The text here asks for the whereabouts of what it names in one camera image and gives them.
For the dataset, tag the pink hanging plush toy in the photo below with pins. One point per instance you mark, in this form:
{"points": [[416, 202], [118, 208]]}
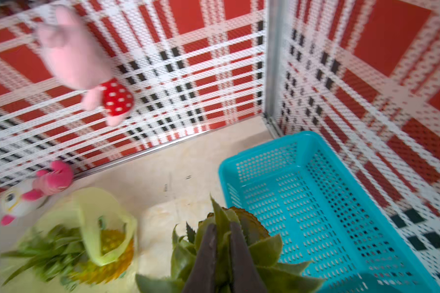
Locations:
{"points": [[71, 54]]}

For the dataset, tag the yellow-green plastic bag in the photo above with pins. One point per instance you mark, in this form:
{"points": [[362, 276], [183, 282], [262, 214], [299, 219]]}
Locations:
{"points": [[106, 227]]}

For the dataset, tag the white pink plush bird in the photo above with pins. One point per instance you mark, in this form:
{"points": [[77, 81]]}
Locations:
{"points": [[31, 194]]}

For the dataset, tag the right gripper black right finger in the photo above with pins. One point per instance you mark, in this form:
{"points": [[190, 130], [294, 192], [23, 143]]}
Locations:
{"points": [[246, 278]]}

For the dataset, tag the teal plastic basket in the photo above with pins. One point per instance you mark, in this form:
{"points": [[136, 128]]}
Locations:
{"points": [[297, 187]]}

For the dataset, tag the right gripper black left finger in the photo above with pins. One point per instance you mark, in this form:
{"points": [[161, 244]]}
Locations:
{"points": [[202, 277]]}

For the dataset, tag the pineapple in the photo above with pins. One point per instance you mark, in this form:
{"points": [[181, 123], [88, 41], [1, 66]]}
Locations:
{"points": [[61, 255], [230, 252]]}

